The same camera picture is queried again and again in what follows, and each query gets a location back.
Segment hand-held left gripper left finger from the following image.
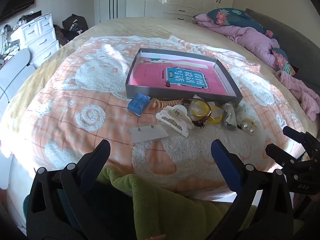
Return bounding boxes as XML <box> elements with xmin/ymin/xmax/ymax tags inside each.
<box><xmin>26</xmin><ymin>139</ymin><xmax>111</xmax><ymax>240</ymax></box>

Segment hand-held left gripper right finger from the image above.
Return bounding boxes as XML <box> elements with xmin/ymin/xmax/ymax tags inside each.
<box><xmin>207</xmin><ymin>139</ymin><xmax>294</xmax><ymax>240</ymax></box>

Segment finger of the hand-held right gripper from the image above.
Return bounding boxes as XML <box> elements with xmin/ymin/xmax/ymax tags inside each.
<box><xmin>283</xmin><ymin>126</ymin><xmax>320</xmax><ymax>153</ymax></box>
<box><xmin>265</xmin><ymin>144</ymin><xmax>310</xmax><ymax>167</ymax></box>

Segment pearl earrings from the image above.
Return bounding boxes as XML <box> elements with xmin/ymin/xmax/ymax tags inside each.
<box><xmin>239</xmin><ymin>117</ymin><xmax>260</xmax><ymax>136</ymax></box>

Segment yellow hoop earring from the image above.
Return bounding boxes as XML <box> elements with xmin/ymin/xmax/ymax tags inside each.
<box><xmin>189</xmin><ymin>100</ymin><xmax>212</xmax><ymax>120</ymax></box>
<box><xmin>209</xmin><ymin>106</ymin><xmax>223</xmax><ymax>123</ymax></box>

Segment clear bag with grey jewelry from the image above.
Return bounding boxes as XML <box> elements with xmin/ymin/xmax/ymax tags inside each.
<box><xmin>221</xmin><ymin>102</ymin><xmax>239</xmax><ymax>132</ymax></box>

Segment brown bracelet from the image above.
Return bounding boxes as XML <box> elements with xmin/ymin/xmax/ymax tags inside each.
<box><xmin>181</xmin><ymin>99</ymin><xmax>213</xmax><ymax>128</ymax></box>

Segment small clear jewelry bag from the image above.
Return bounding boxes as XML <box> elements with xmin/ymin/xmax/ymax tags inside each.
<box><xmin>236</xmin><ymin>104</ymin><xmax>248</xmax><ymax>120</ymax></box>

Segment white hair claw clip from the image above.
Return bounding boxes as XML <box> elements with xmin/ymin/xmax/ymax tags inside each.
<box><xmin>155</xmin><ymin>104</ymin><xmax>195</xmax><ymax>137</ymax></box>

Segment grey cardboard box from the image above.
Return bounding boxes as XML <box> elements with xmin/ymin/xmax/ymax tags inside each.
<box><xmin>125</xmin><ymin>48</ymin><xmax>243</xmax><ymax>105</ymax></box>

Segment pink fleece cloth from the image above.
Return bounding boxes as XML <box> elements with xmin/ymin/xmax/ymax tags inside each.
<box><xmin>276</xmin><ymin>70</ymin><xmax>320</xmax><ymax>120</ymax></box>

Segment clear card with stud earrings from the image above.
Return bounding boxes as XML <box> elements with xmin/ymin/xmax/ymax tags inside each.
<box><xmin>129</xmin><ymin>124</ymin><xmax>169</xmax><ymax>144</ymax></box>

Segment blue hair clip in bag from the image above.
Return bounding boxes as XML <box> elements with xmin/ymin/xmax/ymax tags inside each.
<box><xmin>127</xmin><ymin>92</ymin><xmax>150</xmax><ymax>117</ymax></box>

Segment small floral pillow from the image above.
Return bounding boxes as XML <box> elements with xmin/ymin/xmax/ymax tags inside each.
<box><xmin>271</xmin><ymin>47</ymin><xmax>294</xmax><ymax>75</ymax></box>

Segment green fleece garment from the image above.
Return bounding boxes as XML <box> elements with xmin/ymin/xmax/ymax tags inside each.
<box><xmin>96</xmin><ymin>167</ymin><xmax>258</xmax><ymax>240</ymax></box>

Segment grey headboard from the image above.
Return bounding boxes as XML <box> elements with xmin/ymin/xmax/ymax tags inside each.
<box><xmin>245</xmin><ymin>9</ymin><xmax>320</xmax><ymax>100</ymax></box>

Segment pink book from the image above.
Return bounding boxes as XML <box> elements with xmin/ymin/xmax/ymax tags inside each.
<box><xmin>129</xmin><ymin>55</ymin><xmax>232</xmax><ymax>97</ymax></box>

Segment purple quilt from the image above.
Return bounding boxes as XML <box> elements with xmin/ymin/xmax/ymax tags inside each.
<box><xmin>192</xmin><ymin>14</ymin><xmax>280</xmax><ymax>67</ymax></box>

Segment white chair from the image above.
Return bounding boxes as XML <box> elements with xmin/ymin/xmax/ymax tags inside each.
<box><xmin>0</xmin><ymin>49</ymin><xmax>37</xmax><ymax>103</ymax></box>

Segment large floral pillow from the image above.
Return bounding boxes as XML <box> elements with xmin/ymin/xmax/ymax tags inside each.
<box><xmin>207</xmin><ymin>8</ymin><xmax>275</xmax><ymax>39</ymax></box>

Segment dark brown bag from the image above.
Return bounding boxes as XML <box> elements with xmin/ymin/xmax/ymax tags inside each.
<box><xmin>53</xmin><ymin>24</ymin><xmax>68</xmax><ymax>47</ymax></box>

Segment white drawer cabinet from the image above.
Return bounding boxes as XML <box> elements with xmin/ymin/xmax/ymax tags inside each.
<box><xmin>10</xmin><ymin>12</ymin><xmax>60</xmax><ymax>68</ymax></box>

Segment black bag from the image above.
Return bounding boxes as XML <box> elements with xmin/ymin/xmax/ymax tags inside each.
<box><xmin>62</xmin><ymin>14</ymin><xmax>89</xmax><ymax>34</ymax></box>

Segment bed with yellow sheet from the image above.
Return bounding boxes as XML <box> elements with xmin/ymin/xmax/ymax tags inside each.
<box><xmin>0</xmin><ymin>17</ymin><xmax>320</xmax><ymax>230</ymax></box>

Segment cluttered shelf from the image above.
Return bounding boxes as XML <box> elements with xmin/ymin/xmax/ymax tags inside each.
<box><xmin>0</xmin><ymin>25</ymin><xmax>20</xmax><ymax>65</ymax></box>

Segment white door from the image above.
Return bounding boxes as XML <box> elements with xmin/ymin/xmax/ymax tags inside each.
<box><xmin>99</xmin><ymin>0</ymin><xmax>128</xmax><ymax>23</ymax></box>

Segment clutter on drawer cabinet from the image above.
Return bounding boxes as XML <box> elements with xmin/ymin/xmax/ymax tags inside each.
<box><xmin>12</xmin><ymin>10</ymin><xmax>42</xmax><ymax>30</ymax></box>

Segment beige spiral hair tie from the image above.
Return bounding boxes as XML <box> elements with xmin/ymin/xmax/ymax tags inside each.
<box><xmin>149</xmin><ymin>97</ymin><xmax>184</xmax><ymax>110</ymax></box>

